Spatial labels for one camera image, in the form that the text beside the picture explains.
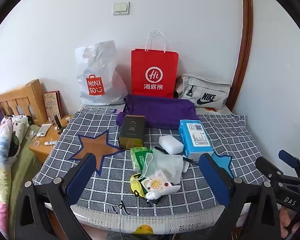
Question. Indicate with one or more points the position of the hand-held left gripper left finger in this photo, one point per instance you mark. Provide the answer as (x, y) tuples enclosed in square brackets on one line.
[(77, 180)]

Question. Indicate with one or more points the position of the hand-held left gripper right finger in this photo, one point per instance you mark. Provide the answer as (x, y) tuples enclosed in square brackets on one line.
[(213, 180)]

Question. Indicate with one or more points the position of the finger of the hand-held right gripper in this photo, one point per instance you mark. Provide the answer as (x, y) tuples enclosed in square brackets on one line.
[(267, 166), (288, 158)]

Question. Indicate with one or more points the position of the fruit print packet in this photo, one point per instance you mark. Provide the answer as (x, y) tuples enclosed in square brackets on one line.
[(157, 181)]

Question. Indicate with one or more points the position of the white sponge block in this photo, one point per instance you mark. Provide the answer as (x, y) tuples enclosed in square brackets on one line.
[(170, 142)]

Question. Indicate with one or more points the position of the light green tissue pack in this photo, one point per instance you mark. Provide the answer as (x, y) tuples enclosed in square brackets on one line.
[(133, 157)]

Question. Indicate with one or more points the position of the green wet wipe packet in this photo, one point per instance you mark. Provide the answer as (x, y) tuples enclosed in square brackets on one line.
[(141, 158)]

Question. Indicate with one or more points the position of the person's right hand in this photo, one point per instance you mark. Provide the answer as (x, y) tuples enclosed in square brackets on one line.
[(288, 222)]

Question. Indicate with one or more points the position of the grey checked cloth with star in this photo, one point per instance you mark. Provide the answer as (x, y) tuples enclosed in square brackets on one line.
[(110, 185)]

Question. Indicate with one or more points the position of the blue tissue pack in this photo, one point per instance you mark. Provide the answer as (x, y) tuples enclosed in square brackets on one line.
[(195, 140)]

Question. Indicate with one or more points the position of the wooden nightstand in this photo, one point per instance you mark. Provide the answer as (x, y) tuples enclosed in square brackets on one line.
[(43, 150)]

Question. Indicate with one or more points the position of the small white tube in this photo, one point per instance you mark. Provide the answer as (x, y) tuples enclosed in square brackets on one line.
[(50, 143)]

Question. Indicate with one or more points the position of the green bedsheet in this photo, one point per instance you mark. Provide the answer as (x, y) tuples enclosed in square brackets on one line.
[(25, 170)]

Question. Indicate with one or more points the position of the clear glass cup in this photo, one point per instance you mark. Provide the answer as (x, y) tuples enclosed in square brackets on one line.
[(33, 138)]

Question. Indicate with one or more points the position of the white flat packet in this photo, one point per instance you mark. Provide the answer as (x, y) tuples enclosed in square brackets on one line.
[(43, 130)]

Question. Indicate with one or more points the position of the small dark bottle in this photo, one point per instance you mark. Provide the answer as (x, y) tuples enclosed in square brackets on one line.
[(56, 120)]

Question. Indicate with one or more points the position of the dark green tin box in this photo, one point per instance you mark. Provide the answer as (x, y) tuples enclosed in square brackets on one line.
[(131, 132)]

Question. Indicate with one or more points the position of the black and white pillow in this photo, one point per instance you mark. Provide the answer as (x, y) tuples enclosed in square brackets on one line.
[(16, 135)]

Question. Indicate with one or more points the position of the colourful printed quilt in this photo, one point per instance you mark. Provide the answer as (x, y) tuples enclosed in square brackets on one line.
[(0, 180)]

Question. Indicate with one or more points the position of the brown notebook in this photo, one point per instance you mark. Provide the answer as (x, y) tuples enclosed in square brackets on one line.
[(52, 105)]

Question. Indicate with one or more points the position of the purple towel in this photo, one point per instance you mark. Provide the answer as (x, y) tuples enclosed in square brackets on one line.
[(162, 112)]

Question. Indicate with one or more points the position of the wooden headboard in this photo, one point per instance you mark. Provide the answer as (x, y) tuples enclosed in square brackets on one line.
[(35, 97)]

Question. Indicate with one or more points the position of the grey waist bag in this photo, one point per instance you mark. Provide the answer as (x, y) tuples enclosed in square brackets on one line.
[(202, 87)]

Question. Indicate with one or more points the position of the white plastic shopping bag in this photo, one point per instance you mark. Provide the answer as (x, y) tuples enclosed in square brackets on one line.
[(100, 62)]

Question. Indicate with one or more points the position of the red paper shopping bag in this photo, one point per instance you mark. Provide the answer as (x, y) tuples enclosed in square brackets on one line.
[(153, 60)]

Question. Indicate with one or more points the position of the brown wooden door frame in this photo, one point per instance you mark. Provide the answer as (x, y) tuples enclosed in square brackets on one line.
[(246, 30)]

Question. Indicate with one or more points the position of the white wall light switch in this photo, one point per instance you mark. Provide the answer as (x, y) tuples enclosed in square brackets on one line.
[(121, 8)]

